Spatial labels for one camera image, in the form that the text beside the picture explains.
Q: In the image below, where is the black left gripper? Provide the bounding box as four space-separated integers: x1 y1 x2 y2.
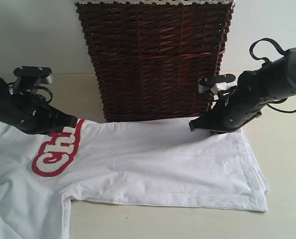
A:
0 93 78 134

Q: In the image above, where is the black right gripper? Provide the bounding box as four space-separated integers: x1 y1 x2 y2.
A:
189 71 262 134

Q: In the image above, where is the white shirt with red lettering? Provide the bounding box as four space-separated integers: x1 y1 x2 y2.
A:
0 118 269 239

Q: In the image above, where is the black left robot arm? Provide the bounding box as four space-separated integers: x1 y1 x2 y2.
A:
0 66 78 135

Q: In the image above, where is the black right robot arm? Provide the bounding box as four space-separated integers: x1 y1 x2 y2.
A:
189 50 296 133

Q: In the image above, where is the dark brown wicker basket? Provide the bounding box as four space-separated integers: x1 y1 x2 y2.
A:
75 3 234 121

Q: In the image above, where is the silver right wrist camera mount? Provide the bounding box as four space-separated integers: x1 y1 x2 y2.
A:
198 74 237 95

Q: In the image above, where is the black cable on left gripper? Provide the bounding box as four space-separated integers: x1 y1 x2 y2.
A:
25 84 54 105

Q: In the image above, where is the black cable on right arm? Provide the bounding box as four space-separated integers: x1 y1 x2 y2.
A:
248 37 296 114

